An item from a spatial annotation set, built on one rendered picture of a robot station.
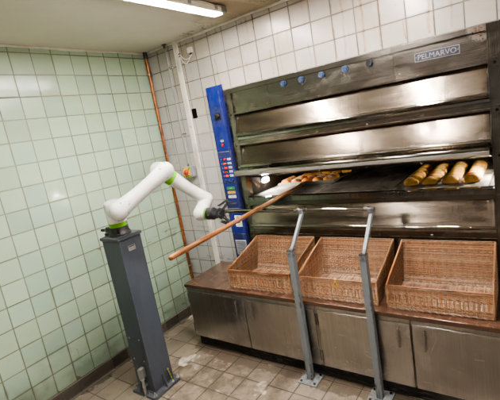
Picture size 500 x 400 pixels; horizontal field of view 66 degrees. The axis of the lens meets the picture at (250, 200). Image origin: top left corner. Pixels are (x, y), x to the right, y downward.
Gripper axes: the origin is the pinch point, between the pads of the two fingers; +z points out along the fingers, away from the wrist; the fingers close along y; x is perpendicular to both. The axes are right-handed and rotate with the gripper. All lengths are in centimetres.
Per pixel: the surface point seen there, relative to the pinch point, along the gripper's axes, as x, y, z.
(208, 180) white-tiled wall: -56, -16, -70
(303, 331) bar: 5, 82, 43
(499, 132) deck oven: -53, -31, 156
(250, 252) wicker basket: -38, 45, -23
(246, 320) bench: -1, 86, -10
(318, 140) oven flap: -56, -39, 44
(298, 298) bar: 5, 57, 42
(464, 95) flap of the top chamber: -51, -54, 140
